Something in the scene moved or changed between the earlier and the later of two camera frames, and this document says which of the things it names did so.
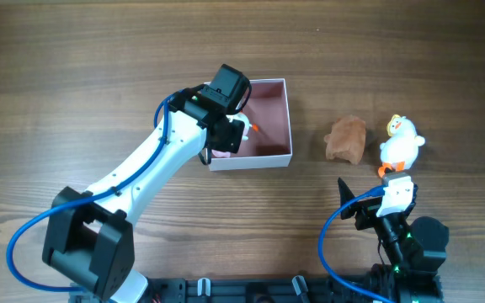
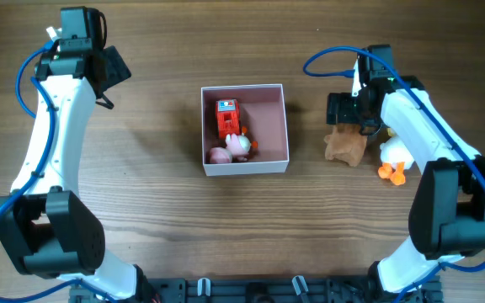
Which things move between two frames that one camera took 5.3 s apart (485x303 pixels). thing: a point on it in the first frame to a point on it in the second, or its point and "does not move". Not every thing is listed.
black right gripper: (366, 215) to (341, 109)
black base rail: (290, 289) does not move
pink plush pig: (234, 117) to (237, 149)
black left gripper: (231, 144) to (120, 71)
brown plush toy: (346, 139) does not move
